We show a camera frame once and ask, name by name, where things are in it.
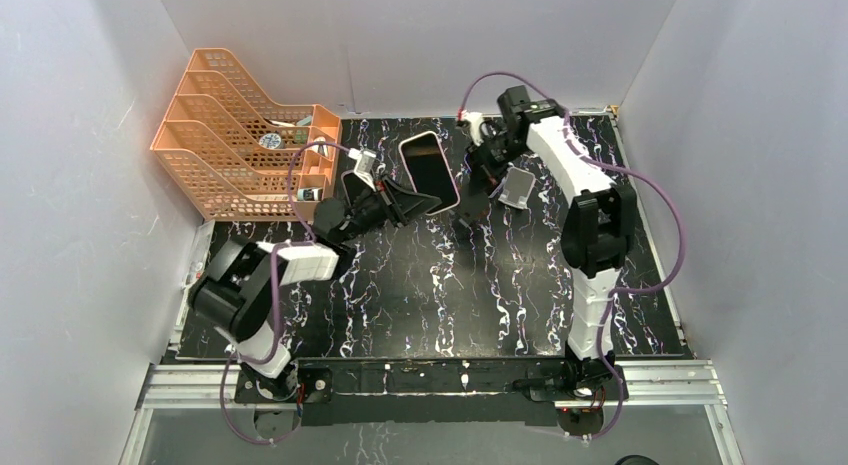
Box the aluminium rail frame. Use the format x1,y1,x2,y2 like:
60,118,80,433
139,357,726,410

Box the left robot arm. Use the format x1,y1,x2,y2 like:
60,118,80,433
187,176,441,401

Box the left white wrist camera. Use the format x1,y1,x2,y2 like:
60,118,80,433
347,148,376,189

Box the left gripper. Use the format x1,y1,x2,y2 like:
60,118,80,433
339,172,441,244

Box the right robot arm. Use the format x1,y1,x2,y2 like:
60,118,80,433
458,86,637,399

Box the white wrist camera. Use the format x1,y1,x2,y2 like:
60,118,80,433
347,148,376,189
457,110,485,146

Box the round tape roll in organizer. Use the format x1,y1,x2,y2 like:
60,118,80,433
258,132,284,150

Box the phone with clear pink case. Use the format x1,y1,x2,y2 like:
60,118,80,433
341,170,372,211

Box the orange mesh desk organizer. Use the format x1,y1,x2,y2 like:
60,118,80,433
150,48,342,222

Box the phone with beige case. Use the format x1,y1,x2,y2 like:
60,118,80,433
398,131,460,216

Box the white phone stand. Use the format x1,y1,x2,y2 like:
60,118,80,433
498,167,536,210

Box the small items in organizer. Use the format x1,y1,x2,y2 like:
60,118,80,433
297,187,324,202

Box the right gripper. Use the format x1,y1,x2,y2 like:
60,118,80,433
463,132,530,196

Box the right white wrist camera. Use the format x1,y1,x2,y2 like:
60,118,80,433
457,110,485,146

